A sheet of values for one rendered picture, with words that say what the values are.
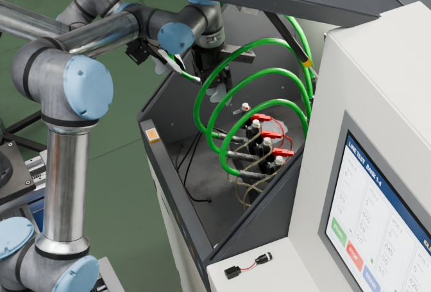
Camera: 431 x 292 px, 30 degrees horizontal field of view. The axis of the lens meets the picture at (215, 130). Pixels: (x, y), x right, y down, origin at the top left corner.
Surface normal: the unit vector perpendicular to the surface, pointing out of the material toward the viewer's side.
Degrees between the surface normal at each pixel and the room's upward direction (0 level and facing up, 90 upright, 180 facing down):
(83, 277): 97
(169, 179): 0
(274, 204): 90
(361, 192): 76
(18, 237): 8
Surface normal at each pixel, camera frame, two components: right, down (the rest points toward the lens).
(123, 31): 0.80, -0.07
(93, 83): 0.85, 0.13
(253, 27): 0.33, 0.58
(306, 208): -0.94, 0.13
